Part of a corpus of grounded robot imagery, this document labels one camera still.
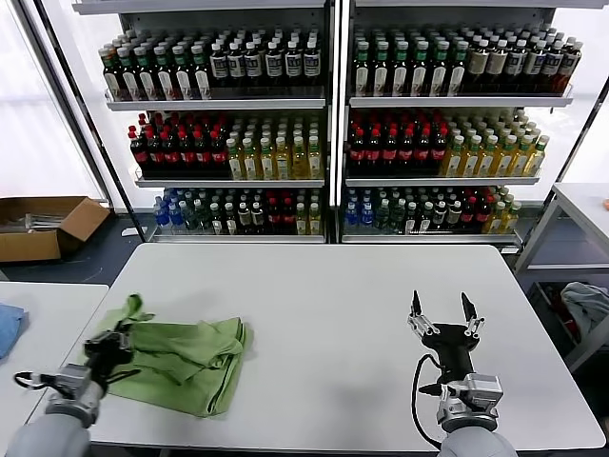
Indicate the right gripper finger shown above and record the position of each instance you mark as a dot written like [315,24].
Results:
[417,304]
[468,307]

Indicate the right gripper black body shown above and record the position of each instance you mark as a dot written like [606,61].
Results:
[452,343]

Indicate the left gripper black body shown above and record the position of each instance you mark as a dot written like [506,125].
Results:
[108,352]

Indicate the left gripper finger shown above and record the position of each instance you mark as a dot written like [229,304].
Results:
[120,329]
[130,336]

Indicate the green t-shirt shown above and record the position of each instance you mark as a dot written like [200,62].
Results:
[190,371]

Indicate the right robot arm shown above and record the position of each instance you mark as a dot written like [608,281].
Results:
[476,438]

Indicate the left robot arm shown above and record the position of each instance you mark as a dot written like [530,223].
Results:
[52,428]

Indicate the dark storage crate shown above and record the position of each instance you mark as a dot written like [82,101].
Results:
[543,296]

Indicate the dark bottle white cap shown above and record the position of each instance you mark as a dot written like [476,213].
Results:
[229,220]
[425,219]
[216,220]
[410,219]

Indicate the green clear bottle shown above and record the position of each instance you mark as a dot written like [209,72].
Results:
[202,217]
[397,217]
[381,217]
[190,215]

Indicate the yellow drink bottle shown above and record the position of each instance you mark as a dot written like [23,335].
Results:
[502,161]
[249,163]
[313,163]
[300,220]
[485,161]
[510,219]
[469,161]
[453,161]
[282,163]
[298,163]
[518,161]
[266,163]
[535,161]
[495,219]
[313,220]
[233,163]

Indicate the small dark tea bottle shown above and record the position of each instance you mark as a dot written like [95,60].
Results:
[454,214]
[243,215]
[439,214]
[257,215]

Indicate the cola bottle red cap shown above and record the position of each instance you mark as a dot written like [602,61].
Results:
[287,215]
[406,151]
[185,153]
[355,151]
[467,213]
[481,213]
[422,151]
[202,153]
[217,153]
[170,153]
[153,153]
[273,215]
[139,153]
[372,151]
[389,151]
[437,151]

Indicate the white paper scrap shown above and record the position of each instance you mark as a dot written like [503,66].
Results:
[129,231]

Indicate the blue folded cloth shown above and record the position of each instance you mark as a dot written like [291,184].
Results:
[8,327]

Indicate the red cloth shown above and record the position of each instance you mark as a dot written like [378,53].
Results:
[571,326]

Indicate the blue water bottle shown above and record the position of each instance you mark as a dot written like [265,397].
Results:
[350,213]
[159,215]
[366,213]
[174,215]

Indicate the pale grey crumpled cloth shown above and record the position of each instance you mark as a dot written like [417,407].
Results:
[586,304]

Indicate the brown cardboard box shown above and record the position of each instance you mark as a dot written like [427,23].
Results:
[27,246]

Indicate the silver metal bars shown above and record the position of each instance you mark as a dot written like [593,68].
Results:
[32,222]

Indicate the white metal shelf rack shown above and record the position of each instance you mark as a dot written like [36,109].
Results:
[212,104]
[450,100]

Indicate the dark bottle green cap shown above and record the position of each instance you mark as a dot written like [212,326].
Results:
[360,73]
[163,77]
[201,75]
[456,73]
[380,73]
[145,77]
[438,73]
[419,73]
[112,77]
[399,73]
[182,75]
[128,77]

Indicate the dark bottle beige label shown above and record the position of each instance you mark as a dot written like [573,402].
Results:
[495,65]
[477,65]

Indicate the dark bottle navy label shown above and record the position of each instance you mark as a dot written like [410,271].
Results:
[532,65]
[514,65]
[550,65]

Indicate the dark bottle white label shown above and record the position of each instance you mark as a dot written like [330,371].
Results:
[218,65]
[235,65]
[253,65]
[310,63]
[273,65]
[292,65]

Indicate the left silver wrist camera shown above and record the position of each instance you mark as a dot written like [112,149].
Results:
[76,378]

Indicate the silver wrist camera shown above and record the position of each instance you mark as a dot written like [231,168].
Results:
[480,390]
[76,378]

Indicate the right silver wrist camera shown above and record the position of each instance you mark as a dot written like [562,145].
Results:
[480,390]

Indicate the grey metal frame table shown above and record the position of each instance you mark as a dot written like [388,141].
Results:
[581,196]

